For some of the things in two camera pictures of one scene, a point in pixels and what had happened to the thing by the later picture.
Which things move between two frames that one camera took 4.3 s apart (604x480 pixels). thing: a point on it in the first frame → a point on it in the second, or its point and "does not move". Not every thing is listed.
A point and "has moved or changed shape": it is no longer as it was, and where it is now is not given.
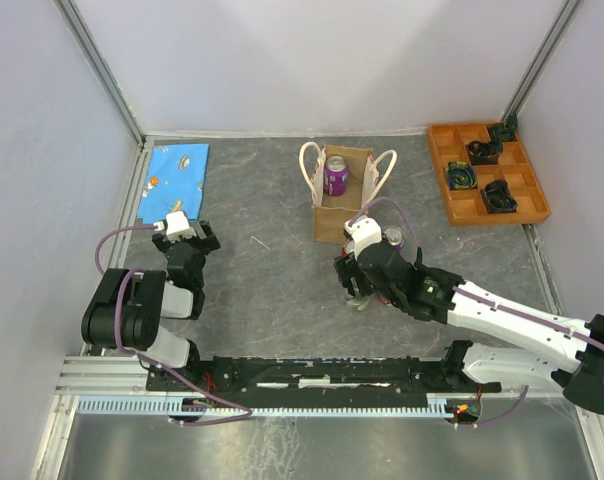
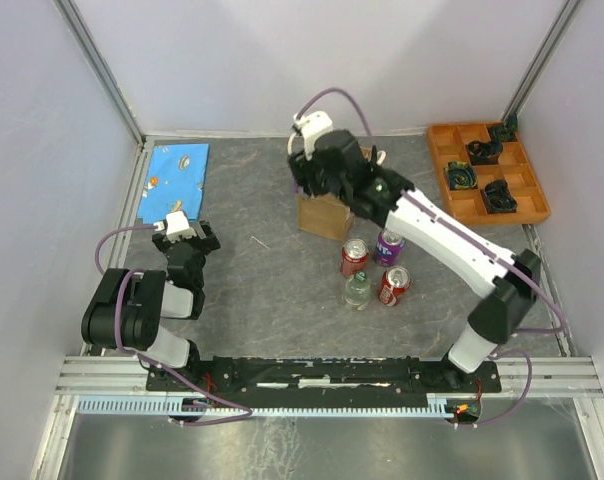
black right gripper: x=347 y=269 → x=303 y=169
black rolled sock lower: x=498 y=197 does not move
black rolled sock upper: x=484 y=153 does not move
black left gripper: x=207 y=244 does not move
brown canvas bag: x=342 y=180 has moved or changed shape
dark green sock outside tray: x=512 y=123 does not move
